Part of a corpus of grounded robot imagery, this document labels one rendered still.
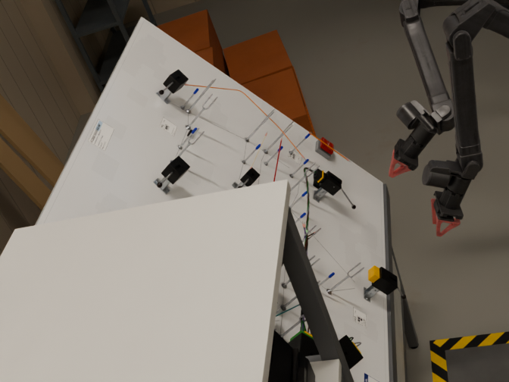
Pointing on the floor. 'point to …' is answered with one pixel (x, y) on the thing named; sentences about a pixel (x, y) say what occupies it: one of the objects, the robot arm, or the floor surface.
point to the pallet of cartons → (247, 64)
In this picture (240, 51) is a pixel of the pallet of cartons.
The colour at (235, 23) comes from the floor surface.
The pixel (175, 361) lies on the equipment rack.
